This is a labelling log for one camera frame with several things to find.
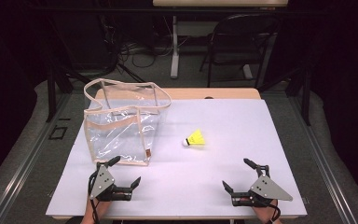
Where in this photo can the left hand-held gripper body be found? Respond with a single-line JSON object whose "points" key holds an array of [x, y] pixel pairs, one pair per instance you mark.
{"points": [[102, 183]]}

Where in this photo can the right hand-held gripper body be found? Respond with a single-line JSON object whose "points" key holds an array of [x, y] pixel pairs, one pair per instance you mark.
{"points": [[267, 188]]}

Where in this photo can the transparent bag with beige trim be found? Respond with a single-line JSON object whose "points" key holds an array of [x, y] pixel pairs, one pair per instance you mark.
{"points": [[121, 137]]}

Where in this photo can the yellow shuttlecock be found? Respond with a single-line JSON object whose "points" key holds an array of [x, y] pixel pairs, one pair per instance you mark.
{"points": [[196, 138]]}

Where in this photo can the person's right hand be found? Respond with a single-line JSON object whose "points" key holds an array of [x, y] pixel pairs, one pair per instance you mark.
{"points": [[264, 210]]}

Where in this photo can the person's left hand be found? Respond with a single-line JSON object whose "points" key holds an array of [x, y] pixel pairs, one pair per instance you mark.
{"points": [[102, 207]]}

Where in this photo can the white table board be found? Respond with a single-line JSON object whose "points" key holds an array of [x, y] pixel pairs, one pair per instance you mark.
{"points": [[214, 174]]}

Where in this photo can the wooden table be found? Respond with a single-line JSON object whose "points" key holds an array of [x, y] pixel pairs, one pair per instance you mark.
{"points": [[199, 93]]}

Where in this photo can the black stand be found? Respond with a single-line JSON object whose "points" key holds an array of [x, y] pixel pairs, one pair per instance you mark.
{"points": [[306, 93], [51, 93]]}

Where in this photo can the black folding chair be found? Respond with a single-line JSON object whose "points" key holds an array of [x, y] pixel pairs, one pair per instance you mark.
{"points": [[239, 37]]}

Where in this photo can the white desk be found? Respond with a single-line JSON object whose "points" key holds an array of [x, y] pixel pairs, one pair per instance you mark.
{"points": [[174, 46]]}

